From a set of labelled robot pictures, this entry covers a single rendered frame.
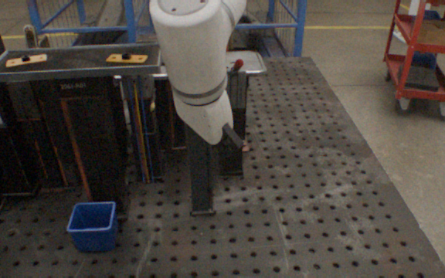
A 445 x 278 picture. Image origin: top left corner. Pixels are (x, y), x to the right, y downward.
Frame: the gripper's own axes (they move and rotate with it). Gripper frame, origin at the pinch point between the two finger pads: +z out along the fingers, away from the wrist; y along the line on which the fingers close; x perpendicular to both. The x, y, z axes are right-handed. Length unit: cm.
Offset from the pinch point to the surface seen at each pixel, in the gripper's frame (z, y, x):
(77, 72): -3.3, -28.8, -9.5
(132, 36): 148, -183, 69
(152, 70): -1.5, -19.0, 2.0
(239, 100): 25.6, -15.0, 22.1
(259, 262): 35.6, 18.1, -4.1
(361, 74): 219, -55, 219
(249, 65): 31, -25, 37
